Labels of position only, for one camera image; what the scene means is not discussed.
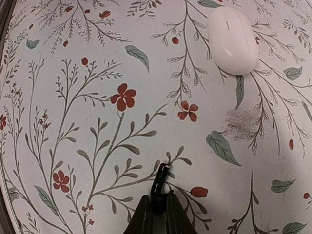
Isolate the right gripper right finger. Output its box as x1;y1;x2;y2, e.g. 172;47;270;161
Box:
166;190;198;234

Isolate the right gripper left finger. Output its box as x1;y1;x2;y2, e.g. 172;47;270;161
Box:
123;195;153;234

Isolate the closed white charging case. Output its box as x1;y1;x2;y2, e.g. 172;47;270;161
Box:
207;6;259;75

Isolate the floral patterned table mat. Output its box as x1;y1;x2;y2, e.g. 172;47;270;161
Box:
0;0;312;234

